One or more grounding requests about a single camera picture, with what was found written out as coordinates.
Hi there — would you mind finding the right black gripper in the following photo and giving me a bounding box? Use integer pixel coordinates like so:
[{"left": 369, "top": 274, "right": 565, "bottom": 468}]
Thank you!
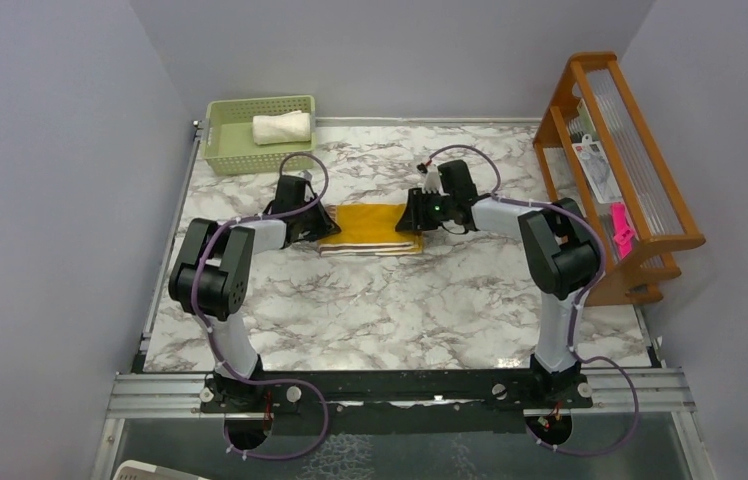
[{"left": 397, "top": 188, "right": 456, "bottom": 232}]

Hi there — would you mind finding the yellow bear towel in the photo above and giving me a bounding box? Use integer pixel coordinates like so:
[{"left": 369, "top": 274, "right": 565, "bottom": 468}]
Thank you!
[{"left": 317, "top": 204, "right": 424, "bottom": 256}]

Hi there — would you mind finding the green plastic basket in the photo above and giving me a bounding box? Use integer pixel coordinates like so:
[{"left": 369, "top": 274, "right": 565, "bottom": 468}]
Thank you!
[{"left": 199, "top": 95, "right": 316, "bottom": 176}]

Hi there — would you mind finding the white towel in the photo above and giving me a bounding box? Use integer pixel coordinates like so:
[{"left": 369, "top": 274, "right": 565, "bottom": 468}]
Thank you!
[{"left": 252, "top": 110, "right": 313, "bottom": 146}]

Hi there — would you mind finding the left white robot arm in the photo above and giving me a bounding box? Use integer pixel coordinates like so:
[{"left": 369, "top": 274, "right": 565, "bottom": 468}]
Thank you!
[{"left": 168, "top": 175, "right": 340, "bottom": 411}]

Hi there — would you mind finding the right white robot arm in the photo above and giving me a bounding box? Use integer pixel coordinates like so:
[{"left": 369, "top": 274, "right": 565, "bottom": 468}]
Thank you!
[{"left": 395, "top": 160, "right": 606, "bottom": 407}]

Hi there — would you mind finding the white paper package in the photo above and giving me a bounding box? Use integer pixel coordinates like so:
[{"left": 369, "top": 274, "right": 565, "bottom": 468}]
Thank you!
[{"left": 573, "top": 134, "right": 623, "bottom": 204}]

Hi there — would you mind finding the pink clip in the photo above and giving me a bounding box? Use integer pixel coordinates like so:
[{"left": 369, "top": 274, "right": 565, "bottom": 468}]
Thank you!
[{"left": 610, "top": 202, "right": 636, "bottom": 258}]

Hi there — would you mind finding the wooden rack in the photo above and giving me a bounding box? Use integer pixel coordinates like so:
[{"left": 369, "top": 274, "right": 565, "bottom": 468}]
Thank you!
[{"left": 533, "top": 52, "right": 705, "bottom": 306}]

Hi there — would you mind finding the white tray corner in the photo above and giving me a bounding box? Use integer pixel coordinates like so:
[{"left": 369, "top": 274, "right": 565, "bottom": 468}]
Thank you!
[{"left": 112, "top": 460, "right": 207, "bottom": 480}]

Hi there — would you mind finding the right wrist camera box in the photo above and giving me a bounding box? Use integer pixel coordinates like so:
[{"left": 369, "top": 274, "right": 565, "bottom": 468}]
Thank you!
[{"left": 416, "top": 160, "right": 442, "bottom": 194}]

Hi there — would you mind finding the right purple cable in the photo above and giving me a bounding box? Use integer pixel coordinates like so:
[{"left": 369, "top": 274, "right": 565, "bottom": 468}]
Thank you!
[{"left": 423, "top": 144, "right": 640, "bottom": 458}]

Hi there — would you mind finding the purple cable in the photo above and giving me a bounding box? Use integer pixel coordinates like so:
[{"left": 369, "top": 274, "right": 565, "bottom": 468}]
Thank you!
[
  {"left": 189, "top": 152, "right": 333, "bottom": 463},
  {"left": 423, "top": 144, "right": 640, "bottom": 458}
]

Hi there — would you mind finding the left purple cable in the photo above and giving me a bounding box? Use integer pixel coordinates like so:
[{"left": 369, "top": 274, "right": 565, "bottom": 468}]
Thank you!
[{"left": 189, "top": 152, "right": 333, "bottom": 463}]

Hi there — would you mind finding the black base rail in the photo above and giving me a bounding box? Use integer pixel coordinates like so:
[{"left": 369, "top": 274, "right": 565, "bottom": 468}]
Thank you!
[{"left": 198, "top": 368, "right": 593, "bottom": 436}]

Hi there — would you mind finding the aluminium frame rail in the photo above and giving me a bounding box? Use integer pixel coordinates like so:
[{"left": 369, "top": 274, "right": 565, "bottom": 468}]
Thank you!
[{"left": 105, "top": 368, "right": 697, "bottom": 419}]

